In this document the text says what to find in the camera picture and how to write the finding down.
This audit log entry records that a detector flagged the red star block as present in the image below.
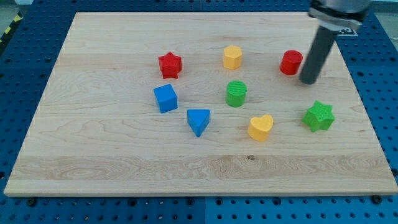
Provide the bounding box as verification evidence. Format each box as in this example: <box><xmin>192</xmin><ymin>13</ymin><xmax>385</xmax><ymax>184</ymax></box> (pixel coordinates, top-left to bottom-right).
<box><xmin>158</xmin><ymin>52</ymin><xmax>182</xmax><ymax>79</ymax></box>

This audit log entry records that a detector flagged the green star block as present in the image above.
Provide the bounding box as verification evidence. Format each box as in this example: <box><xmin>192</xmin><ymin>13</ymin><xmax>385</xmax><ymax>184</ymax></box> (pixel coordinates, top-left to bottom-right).
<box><xmin>302</xmin><ymin>100</ymin><xmax>335</xmax><ymax>132</ymax></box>

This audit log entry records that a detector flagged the yellow hexagon block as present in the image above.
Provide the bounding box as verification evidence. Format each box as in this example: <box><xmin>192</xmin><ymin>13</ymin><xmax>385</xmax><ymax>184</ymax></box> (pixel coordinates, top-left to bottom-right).
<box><xmin>223</xmin><ymin>45</ymin><xmax>243</xmax><ymax>70</ymax></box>

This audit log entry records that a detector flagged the blue triangle block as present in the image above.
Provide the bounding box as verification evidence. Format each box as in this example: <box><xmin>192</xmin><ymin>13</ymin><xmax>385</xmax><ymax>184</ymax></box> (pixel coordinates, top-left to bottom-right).
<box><xmin>187</xmin><ymin>109</ymin><xmax>210</xmax><ymax>138</ymax></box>

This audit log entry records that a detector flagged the green cylinder block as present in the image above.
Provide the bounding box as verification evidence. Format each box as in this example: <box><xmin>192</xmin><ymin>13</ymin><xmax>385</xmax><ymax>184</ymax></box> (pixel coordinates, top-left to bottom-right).
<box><xmin>226</xmin><ymin>80</ymin><xmax>248</xmax><ymax>107</ymax></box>

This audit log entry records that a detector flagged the red cylinder block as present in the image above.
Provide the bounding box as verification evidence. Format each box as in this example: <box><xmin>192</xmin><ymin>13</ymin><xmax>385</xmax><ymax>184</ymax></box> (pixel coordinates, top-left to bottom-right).
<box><xmin>279</xmin><ymin>50</ymin><xmax>303</xmax><ymax>75</ymax></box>

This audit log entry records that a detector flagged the yellow heart block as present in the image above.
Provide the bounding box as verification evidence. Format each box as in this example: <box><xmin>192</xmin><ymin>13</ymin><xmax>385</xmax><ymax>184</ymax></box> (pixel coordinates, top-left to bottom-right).
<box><xmin>248</xmin><ymin>114</ymin><xmax>274</xmax><ymax>142</ymax></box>

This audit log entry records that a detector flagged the light wooden board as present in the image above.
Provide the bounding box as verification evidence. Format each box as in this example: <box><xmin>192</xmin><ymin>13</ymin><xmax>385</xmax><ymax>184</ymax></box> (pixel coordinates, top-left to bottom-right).
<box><xmin>4</xmin><ymin>12</ymin><xmax>397</xmax><ymax>197</ymax></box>

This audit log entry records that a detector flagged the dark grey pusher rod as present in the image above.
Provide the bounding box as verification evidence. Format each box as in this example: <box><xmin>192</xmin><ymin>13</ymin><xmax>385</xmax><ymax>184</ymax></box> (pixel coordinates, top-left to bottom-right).
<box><xmin>299</xmin><ymin>26</ymin><xmax>338</xmax><ymax>85</ymax></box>

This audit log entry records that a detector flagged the blue cube block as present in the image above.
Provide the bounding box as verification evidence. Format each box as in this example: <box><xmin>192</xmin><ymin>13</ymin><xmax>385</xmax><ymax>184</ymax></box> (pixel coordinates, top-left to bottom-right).
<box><xmin>154</xmin><ymin>84</ymin><xmax>178</xmax><ymax>113</ymax></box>

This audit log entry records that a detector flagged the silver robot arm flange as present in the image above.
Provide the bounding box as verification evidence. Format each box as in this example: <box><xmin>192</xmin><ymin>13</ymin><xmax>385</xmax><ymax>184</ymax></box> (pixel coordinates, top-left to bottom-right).
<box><xmin>308</xmin><ymin>0</ymin><xmax>371</xmax><ymax>31</ymax></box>

